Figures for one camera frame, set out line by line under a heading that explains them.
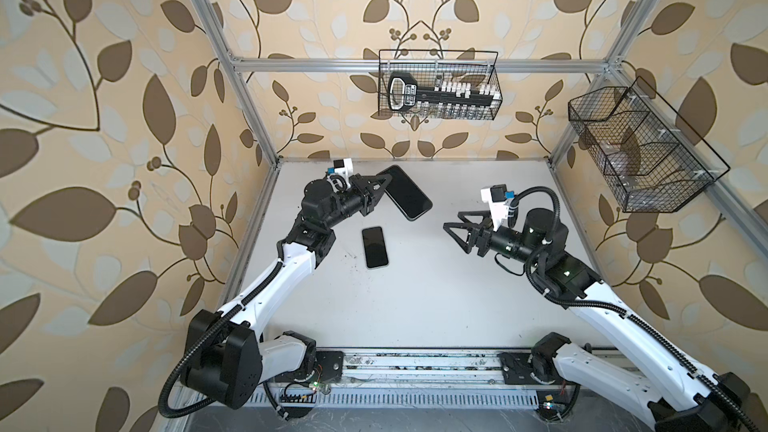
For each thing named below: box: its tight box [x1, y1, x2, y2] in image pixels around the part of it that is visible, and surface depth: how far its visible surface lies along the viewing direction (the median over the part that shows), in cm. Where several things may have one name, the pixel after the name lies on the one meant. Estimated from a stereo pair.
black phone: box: [377, 165, 433, 221], surface depth 71 cm
